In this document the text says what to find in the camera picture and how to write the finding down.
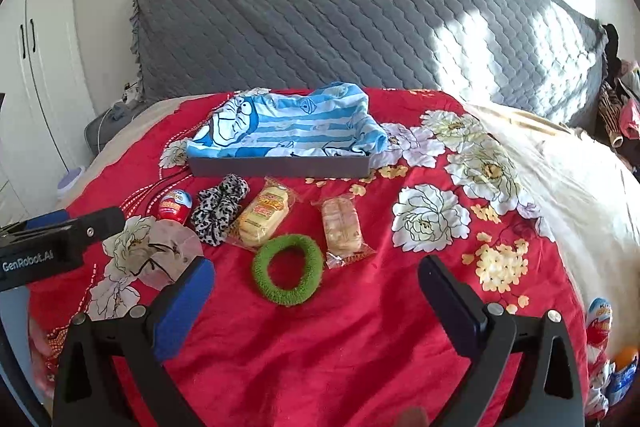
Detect grey quilted headboard cover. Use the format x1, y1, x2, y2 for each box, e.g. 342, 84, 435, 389
131, 0, 608, 130

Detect white charging cable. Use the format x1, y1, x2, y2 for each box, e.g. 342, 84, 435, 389
96, 81, 144, 153

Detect yellow packaged rice cracker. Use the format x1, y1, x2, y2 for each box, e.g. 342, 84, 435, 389
224, 178, 300, 251

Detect beige sheer scrunchie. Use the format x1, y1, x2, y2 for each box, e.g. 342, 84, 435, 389
103, 216, 203, 291

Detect snack packages at bedside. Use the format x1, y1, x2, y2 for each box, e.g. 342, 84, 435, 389
584, 297, 639, 426

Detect white wardrobe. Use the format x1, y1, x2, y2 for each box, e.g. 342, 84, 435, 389
1, 0, 96, 225

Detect leopard print scrunchie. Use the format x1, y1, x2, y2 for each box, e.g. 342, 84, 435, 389
191, 174, 250, 247

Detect red blue toy egg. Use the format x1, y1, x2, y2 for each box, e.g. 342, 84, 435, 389
156, 190, 193, 225

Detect purple white round container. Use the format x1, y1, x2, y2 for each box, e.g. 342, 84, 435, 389
56, 166, 86, 200

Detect blue striped cartoon cloth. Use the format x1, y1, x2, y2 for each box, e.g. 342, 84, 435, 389
186, 82, 388, 159

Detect red floral bedspread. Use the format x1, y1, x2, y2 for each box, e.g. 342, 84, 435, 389
29, 90, 588, 426

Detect clear packaged wafer snack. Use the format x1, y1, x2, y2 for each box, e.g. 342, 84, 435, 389
314, 195, 375, 269

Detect person's left hand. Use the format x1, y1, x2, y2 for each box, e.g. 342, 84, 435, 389
28, 317, 54, 399

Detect grey bedside stool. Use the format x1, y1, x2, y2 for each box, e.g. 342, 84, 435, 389
84, 101, 149, 156

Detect green fuzzy scrunchie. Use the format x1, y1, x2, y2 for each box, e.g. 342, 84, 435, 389
252, 234, 323, 307

